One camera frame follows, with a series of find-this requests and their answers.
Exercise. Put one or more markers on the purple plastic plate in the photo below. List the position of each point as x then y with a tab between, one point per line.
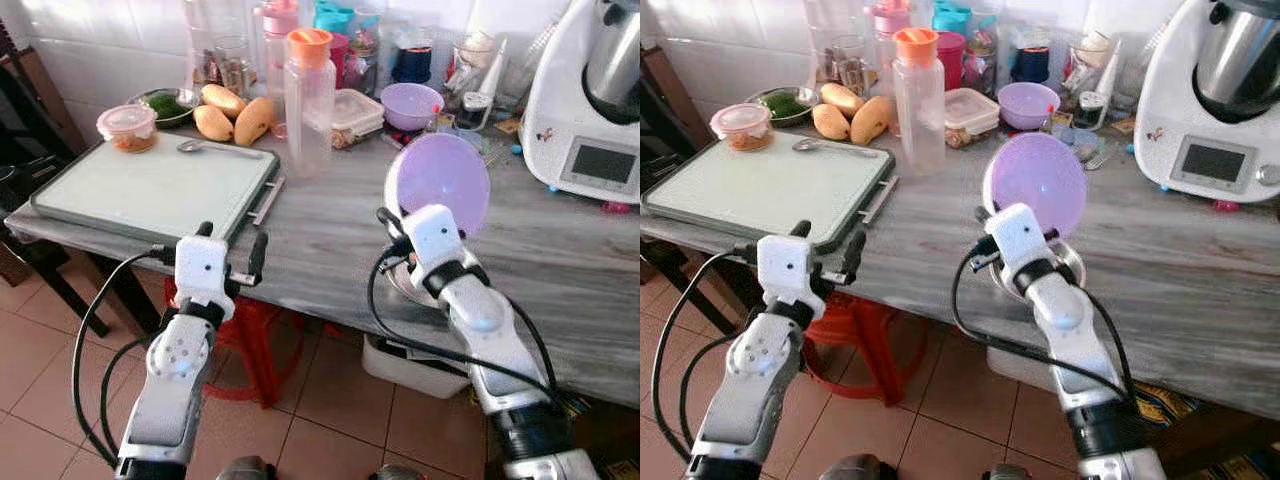
1040	175
440	175

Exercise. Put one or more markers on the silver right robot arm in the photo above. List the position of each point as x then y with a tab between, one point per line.
490	330
1068	318

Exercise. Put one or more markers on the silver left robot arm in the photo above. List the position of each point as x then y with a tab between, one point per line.
750	385
172	385

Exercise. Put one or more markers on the steel bowl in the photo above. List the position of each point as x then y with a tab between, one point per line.
402	285
1066	262

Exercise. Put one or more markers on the white tray with grey rim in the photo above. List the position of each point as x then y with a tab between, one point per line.
765	188
150	190

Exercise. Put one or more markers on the red plastic stool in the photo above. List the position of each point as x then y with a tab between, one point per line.
865	330
255	345

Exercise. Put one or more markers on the metal spoon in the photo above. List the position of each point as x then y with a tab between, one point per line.
192	146
806	144

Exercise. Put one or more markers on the clear square food box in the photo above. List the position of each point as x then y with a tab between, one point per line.
357	112
972	112

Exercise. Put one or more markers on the yellow mango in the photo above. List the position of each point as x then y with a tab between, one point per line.
224	99
831	122
872	121
254	122
212	123
843	98

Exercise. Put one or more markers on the white plastic box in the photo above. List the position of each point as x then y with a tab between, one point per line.
405	372

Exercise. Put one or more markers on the purple plastic bowl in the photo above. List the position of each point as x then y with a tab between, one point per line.
410	105
1028	104

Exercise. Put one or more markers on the round container with pink lid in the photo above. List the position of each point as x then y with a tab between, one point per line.
741	123
127	124

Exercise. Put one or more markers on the clear bottle with orange cap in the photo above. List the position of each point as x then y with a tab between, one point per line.
310	110
918	110

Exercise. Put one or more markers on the dish of green vegetables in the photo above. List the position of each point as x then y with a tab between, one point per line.
165	105
783	104

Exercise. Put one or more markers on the dark blue cup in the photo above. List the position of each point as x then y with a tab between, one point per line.
1031	64
413	64

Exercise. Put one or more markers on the pink plastic cup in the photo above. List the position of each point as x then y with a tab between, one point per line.
951	60
340	58

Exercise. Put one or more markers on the dark wooden chair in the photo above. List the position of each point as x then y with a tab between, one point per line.
665	130
30	120

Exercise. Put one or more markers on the clear glass jar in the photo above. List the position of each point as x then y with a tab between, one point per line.
235	65
848	65

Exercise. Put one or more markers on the clear jar with utensils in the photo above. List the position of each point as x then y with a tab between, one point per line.
1092	60
477	62

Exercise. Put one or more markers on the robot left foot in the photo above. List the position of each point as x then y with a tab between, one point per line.
858	468
245	469

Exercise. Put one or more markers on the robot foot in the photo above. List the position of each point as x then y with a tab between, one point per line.
402	472
245	469
1006	472
858	468

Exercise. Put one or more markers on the clear bottle with pink lid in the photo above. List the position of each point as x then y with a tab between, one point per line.
886	40
276	50

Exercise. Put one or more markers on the teal plastic container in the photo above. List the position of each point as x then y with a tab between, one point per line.
334	16
951	16

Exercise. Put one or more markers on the white kitchen cooking machine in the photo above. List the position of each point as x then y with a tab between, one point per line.
1170	100
560	110

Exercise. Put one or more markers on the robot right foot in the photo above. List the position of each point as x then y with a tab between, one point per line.
1006	472
402	472

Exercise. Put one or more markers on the patterned floor rug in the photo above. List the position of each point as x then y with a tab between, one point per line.
612	440
1215	440

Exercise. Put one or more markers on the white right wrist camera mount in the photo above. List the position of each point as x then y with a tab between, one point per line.
432	240
1018	238

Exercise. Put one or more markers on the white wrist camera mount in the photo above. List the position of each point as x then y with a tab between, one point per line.
1018	238
432	240
202	272
785	272

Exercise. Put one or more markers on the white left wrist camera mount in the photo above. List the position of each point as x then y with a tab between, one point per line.
785	272
202	272

